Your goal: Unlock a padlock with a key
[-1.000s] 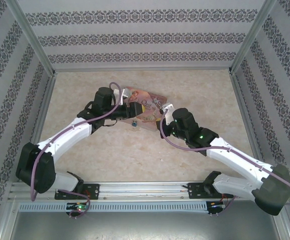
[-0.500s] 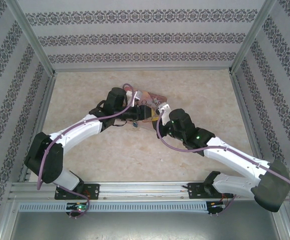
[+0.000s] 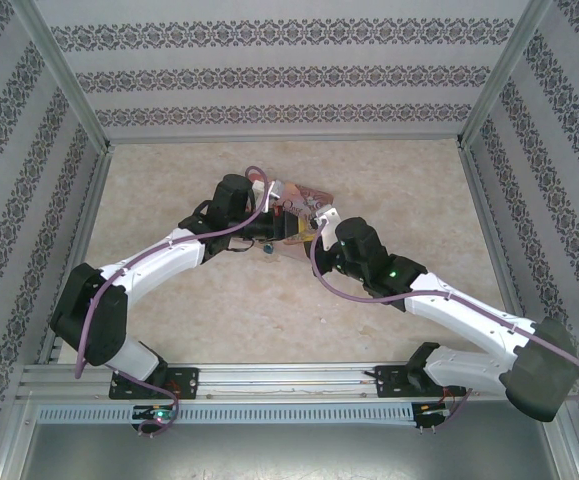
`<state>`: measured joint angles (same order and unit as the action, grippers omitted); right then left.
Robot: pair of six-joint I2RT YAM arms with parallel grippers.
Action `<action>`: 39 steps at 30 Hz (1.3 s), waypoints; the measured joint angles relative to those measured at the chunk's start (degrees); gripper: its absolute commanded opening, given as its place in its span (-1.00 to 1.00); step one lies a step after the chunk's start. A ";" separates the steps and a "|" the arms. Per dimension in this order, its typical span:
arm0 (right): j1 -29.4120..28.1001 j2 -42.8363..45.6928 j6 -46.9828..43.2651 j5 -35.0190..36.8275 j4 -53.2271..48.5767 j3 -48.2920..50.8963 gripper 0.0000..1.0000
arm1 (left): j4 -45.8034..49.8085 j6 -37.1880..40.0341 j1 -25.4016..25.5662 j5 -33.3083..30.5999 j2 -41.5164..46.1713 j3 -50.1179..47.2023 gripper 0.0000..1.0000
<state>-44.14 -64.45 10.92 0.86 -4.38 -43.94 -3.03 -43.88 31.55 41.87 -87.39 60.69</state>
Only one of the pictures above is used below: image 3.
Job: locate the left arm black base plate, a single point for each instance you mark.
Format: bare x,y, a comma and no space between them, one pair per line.
184,382

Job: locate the small blue padlock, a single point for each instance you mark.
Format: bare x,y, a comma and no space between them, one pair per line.
267,248

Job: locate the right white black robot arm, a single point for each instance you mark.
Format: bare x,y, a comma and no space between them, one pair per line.
469,310

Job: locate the pink fairy picture tin box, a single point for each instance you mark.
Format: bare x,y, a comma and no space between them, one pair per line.
314,197

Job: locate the circuit board with green light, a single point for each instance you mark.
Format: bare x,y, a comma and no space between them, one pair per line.
158,414

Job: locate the aluminium mounting rail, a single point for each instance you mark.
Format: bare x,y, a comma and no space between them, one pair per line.
279,382

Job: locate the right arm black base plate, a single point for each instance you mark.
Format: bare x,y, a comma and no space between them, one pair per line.
389,382

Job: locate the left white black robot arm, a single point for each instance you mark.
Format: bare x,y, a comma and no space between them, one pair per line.
169,255

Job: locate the aluminium frame post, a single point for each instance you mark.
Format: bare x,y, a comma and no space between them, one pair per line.
64,75
509,65

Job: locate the right aluminium frame post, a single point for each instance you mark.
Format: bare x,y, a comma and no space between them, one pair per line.
509,65

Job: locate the left aluminium frame post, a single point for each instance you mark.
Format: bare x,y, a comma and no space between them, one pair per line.
64,75

